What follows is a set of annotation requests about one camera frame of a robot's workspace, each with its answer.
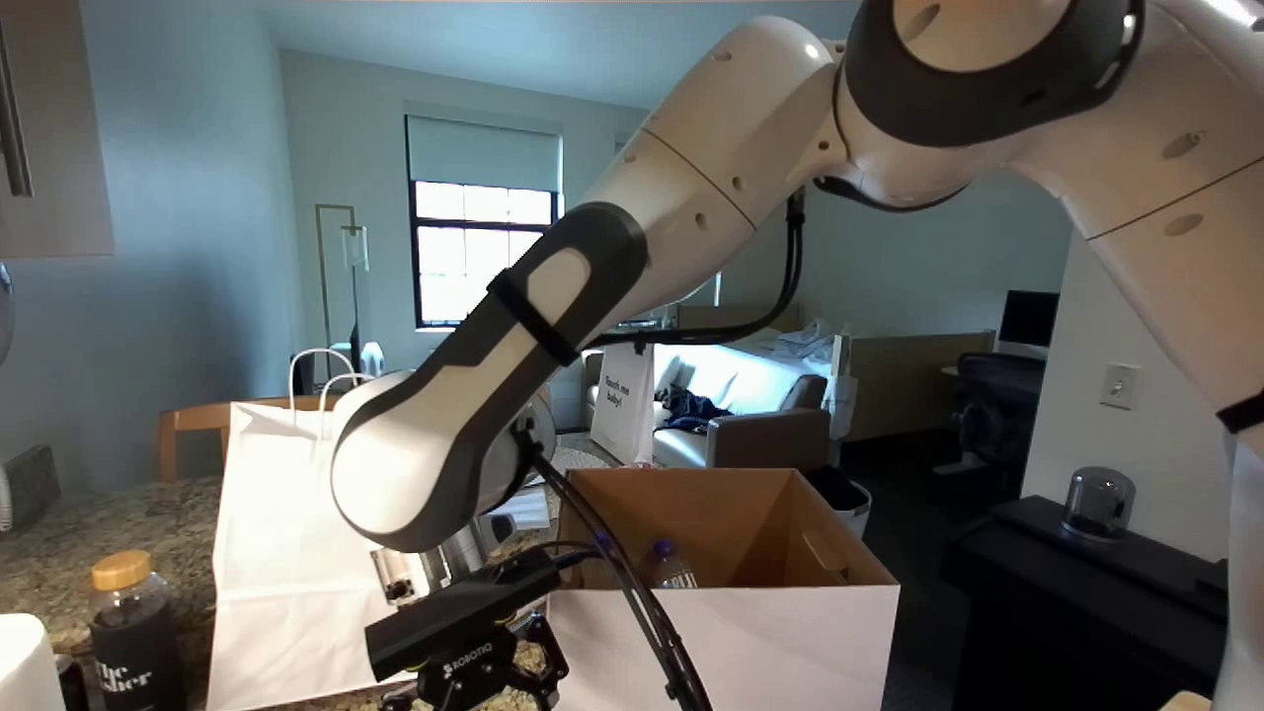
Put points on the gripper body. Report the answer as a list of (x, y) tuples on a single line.
[(484, 667)]

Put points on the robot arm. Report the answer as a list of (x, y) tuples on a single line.
[(731, 128)]

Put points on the cardboard box with white outside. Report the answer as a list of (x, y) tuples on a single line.
[(790, 642)]

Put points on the clear bottle with purple cap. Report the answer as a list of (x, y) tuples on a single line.
[(669, 568)]

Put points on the white printed tote bag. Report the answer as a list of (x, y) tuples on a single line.
[(622, 405)]

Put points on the dark clothing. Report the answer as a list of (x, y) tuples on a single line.
[(691, 407)]

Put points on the dark bottle with tan lid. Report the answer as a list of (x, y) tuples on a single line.
[(133, 642)]

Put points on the grey and white sofa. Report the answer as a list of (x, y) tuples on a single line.
[(760, 415)]

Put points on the wooden chair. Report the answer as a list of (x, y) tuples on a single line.
[(193, 420)]

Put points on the white trash bin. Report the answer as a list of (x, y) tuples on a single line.
[(844, 499)]

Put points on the window with blind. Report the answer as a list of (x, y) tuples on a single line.
[(474, 247)]

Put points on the floor lamp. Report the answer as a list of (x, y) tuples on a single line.
[(336, 257)]

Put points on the white paper towel roll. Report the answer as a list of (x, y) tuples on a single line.
[(25, 667)]

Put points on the grey sponge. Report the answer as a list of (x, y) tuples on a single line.
[(32, 484)]

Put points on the wooden partition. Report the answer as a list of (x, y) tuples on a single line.
[(908, 380)]

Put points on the black office chair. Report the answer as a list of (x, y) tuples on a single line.
[(997, 395)]

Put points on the black cabinet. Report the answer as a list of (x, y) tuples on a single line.
[(1066, 612)]

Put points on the glass dome jar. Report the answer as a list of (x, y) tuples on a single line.
[(1098, 504)]

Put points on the monitor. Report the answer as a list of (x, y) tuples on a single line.
[(1029, 318)]

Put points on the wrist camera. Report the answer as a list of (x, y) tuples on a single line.
[(464, 612)]

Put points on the wall cabinet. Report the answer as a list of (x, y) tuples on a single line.
[(59, 128)]

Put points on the wall switch plate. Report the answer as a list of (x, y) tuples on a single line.
[(1120, 385)]

